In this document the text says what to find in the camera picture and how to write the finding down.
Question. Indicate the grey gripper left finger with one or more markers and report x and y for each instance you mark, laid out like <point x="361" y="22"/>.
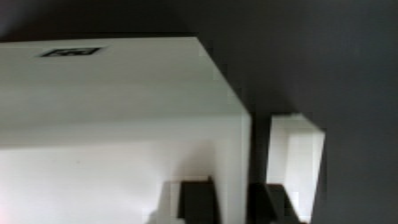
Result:
<point x="198" y="205"/>

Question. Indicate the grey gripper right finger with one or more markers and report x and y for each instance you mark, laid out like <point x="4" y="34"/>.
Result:
<point x="273" y="211"/>

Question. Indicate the white drawer cabinet box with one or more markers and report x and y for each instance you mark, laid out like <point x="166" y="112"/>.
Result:
<point x="122" y="122"/>

